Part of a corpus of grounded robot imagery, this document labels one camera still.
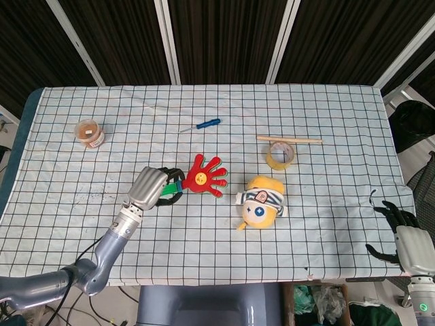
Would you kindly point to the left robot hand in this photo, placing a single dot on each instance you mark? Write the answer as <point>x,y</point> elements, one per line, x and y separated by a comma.
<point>149,188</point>

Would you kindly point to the red hand-shaped clapper toy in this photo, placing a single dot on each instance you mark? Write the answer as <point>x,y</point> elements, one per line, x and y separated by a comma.
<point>202,178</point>

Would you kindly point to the checkered tablecloth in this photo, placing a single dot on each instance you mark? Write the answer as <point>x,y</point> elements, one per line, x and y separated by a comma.
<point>217,119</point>

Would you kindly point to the mesh office chair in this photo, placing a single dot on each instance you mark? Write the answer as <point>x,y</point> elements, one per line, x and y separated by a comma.
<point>423,183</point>

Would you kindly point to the black trash bag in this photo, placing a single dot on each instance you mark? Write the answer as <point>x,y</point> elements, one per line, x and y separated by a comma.
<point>413,125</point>

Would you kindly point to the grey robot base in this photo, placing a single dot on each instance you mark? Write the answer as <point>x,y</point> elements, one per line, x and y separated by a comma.
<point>207,302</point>

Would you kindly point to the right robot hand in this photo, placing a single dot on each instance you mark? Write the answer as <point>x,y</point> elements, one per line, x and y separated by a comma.
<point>409,242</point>

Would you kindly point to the wooden stick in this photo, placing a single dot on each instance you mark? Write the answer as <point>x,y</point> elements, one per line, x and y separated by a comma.
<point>289,139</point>

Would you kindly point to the yellow plush toy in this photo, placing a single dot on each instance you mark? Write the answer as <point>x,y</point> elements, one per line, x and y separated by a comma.
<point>261,203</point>

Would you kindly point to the cardboard box with bags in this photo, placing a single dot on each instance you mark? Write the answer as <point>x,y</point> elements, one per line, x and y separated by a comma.
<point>319,302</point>

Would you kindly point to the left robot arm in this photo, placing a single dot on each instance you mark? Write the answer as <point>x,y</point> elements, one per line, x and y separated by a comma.
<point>85,265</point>

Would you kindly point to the green cloth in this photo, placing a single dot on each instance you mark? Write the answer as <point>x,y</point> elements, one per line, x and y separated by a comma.
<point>374,314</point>

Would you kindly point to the round jar with brown contents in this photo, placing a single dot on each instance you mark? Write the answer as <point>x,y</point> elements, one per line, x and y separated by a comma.
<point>89,133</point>

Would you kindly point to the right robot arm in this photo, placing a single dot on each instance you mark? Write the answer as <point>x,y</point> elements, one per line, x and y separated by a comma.
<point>421,302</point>

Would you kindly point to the yellow tape roll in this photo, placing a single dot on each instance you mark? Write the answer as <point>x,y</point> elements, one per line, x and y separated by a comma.
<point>281,156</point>

